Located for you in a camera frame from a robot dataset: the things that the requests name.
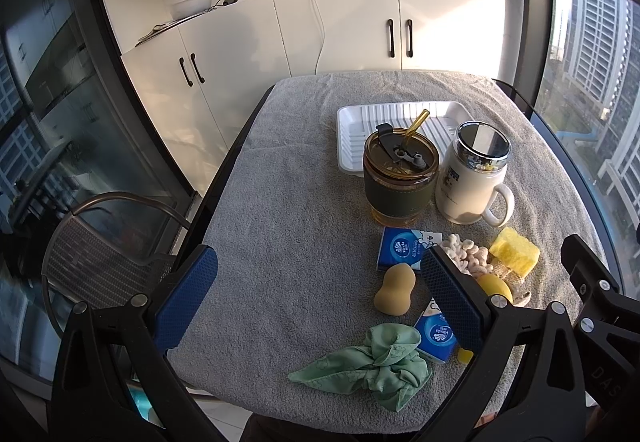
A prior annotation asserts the yellow round sponge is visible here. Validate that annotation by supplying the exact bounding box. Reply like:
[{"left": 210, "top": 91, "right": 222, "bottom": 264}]
[{"left": 476, "top": 273, "right": 513, "bottom": 303}]

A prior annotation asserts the white knotted rope toy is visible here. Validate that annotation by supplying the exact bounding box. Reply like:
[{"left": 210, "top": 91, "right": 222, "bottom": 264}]
[{"left": 439, "top": 234, "right": 494, "bottom": 279}]

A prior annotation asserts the blue tissue pack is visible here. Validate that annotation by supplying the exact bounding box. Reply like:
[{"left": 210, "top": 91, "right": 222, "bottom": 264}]
[
  {"left": 414, "top": 299, "right": 458, "bottom": 363},
  {"left": 376, "top": 227, "right": 442, "bottom": 273}
]

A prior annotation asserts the beige gourd makeup sponge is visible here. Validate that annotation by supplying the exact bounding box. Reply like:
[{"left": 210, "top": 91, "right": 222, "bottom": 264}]
[{"left": 373, "top": 262, "right": 416, "bottom": 317}]

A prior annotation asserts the yellow rectangular sponge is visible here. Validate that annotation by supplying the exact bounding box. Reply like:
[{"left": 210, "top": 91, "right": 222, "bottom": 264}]
[{"left": 489, "top": 227, "right": 540, "bottom": 280}]

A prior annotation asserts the green cloth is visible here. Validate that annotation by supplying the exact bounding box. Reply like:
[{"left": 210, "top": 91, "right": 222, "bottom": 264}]
[{"left": 288, "top": 323, "right": 432, "bottom": 413}]

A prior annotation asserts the metal mesh chair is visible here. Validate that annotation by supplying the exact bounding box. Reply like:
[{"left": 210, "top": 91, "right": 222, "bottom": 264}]
[{"left": 41, "top": 192, "right": 191, "bottom": 336}]

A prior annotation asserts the white mug chrome lid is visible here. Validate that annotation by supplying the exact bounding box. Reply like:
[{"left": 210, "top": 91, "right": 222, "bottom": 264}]
[{"left": 435, "top": 121, "right": 515, "bottom": 228}]

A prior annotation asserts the grey towel table cover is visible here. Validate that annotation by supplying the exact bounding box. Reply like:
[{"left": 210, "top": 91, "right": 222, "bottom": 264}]
[{"left": 168, "top": 71, "right": 602, "bottom": 434}]

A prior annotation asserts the amber glass tumbler green sleeve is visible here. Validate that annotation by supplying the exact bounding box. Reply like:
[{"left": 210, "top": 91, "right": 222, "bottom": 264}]
[{"left": 362, "top": 109, "right": 439, "bottom": 228}]

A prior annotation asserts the white plastic tray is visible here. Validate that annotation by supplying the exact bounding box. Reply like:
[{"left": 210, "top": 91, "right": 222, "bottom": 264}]
[{"left": 335, "top": 100, "right": 474, "bottom": 178}]

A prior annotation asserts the white cabinet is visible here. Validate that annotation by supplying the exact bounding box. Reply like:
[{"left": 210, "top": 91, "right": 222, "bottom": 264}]
[{"left": 103, "top": 0, "right": 506, "bottom": 193}]

